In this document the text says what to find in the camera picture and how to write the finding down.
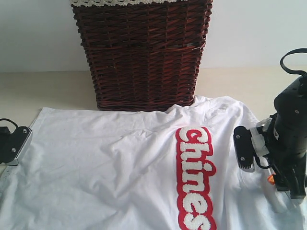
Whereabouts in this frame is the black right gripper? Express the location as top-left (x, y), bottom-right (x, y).
top-left (256, 115), bottom-right (307, 199)

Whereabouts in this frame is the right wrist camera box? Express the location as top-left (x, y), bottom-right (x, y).
top-left (233, 126), bottom-right (255, 173)

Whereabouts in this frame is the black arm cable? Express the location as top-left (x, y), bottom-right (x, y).
top-left (279, 47), bottom-right (307, 79)
top-left (0, 118), bottom-right (19, 130)

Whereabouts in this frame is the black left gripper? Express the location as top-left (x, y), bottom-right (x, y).
top-left (0, 126), bottom-right (14, 163)

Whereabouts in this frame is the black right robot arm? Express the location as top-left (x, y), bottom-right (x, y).
top-left (257, 77), bottom-right (307, 199)

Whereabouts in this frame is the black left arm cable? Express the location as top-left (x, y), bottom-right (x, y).
top-left (0, 118), bottom-right (19, 130)

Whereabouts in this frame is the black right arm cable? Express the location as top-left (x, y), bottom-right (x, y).
top-left (279, 47), bottom-right (307, 79)

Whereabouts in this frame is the white t-shirt with red lettering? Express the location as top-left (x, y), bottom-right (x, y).
top-left (0, 96), bottom-right (307, 230)

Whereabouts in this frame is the dark red wicker basket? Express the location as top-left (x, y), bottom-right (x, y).
top-left (71, 0), bottom-right (213, 111)

